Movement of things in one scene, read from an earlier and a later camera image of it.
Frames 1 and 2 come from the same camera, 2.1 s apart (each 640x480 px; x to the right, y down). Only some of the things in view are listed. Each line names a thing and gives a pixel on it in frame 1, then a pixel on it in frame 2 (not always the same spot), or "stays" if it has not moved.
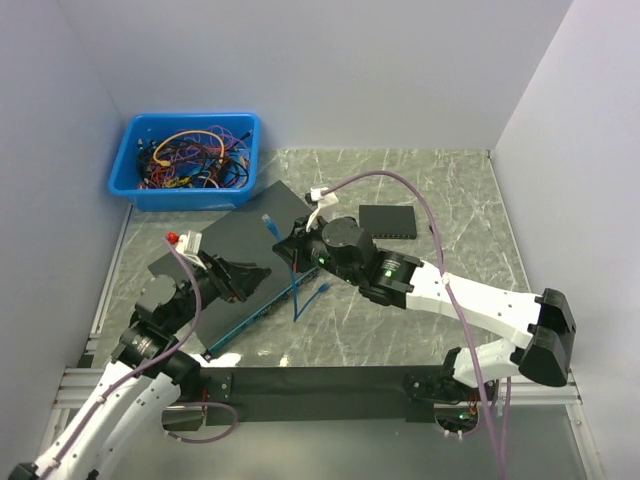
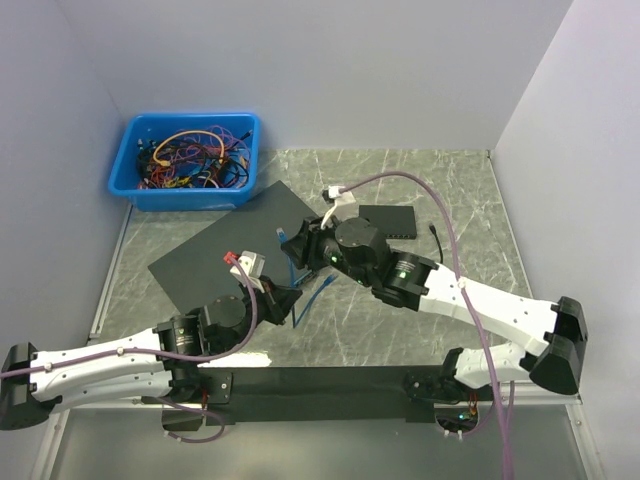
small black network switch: [388, 222] stays
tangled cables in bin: [205, 158] stays
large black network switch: [249, 234] stays
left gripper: [234, 280] → [278, 299]
